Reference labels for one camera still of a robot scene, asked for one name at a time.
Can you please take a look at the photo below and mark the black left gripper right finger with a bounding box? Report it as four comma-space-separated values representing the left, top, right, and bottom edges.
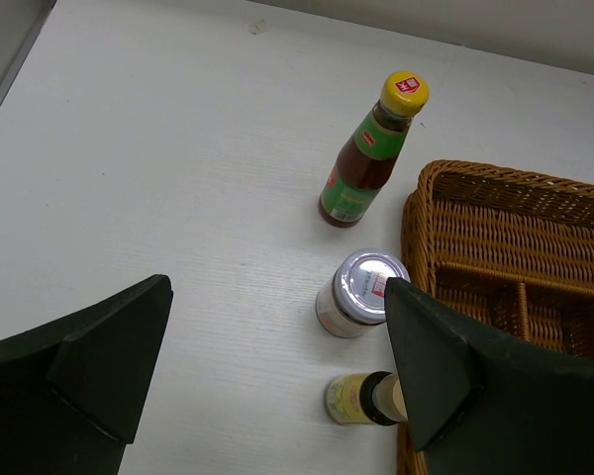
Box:
385, 278, 594, 474

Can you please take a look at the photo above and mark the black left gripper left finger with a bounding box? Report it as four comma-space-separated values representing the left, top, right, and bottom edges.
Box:
0, 274, 173, 474

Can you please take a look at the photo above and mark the small yellow label bottle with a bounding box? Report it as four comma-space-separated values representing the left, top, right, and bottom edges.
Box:
325, 371, 408, 427

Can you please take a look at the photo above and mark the brown wicker basket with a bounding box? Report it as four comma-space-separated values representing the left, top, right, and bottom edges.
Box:
398, 160, 594, 474

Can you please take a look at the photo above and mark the silver lid jar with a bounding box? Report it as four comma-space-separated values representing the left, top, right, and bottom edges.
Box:
315, 248, 411, 338

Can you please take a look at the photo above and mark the yellow cap sauce bottle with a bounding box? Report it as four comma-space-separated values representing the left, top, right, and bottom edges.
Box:
318, 70, 430, 228

